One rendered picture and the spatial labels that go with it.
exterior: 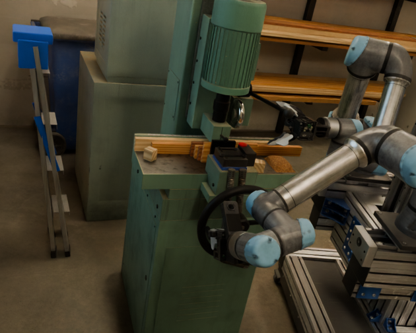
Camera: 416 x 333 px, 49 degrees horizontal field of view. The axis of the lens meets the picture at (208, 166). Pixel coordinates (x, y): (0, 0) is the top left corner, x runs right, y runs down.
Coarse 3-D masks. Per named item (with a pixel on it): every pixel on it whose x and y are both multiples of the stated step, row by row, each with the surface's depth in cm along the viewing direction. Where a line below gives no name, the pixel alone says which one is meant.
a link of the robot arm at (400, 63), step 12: (396, 48) 162; (396, 60) 162; (408, 60) 162; (384, 72) 166; (396, 72) 162; (408, 72) 162; (396, 84) 162; (408, 84) 163; (384, 96) 164; (396, 96) 162; (384, 108) 163; (396, 108) 162; (384, 120) 162; (360, 168) 164; (372, 168) 162; (384, 168) 161
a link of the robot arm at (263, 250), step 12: (240, 240) 113; (252, 240) 108; (264, 240) 106; (276, 240) 109; (240, 252) 112; (252, 252) 106; (264, 252) 106; (276, 252) 107; (252, 264) 109; (264, 264) 106
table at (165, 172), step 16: (144, 160) 159; (160, 160) 161; (176, 160) 163; (192, 160) 166; (144, 176) 150; (160, 176) 152; (176, 176) 154; (192, 176) 156; (272, 176) 167; (288, 176) 169; (208, 192) 152
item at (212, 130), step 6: (204, 114) 172; (210, 114) 173; (204, 120) 172; (210, 120) 167; (204, 126) 172; (210, 126) 166; (216, 126) 163; (222, 126) 164; (228, 126) 165; (204, 132) 172; (210, 132) 166; (216, 132) 164; (222, 132) 165; (228, 132) 166; (210, 138) 166; (216, 138) 165; (222, 138) 166; (228, 138) 167
